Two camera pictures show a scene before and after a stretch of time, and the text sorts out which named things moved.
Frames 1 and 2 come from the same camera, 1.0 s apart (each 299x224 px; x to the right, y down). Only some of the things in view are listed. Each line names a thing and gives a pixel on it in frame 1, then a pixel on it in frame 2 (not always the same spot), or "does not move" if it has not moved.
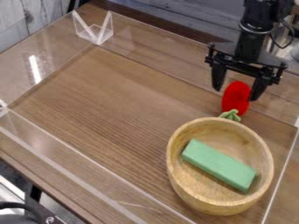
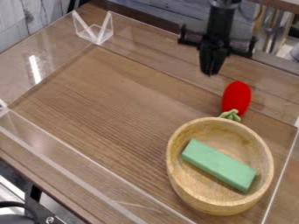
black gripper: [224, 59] → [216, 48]
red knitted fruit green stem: [236, 100] does not move
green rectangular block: [220, 164] does not move
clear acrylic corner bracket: [96, 33] does not move
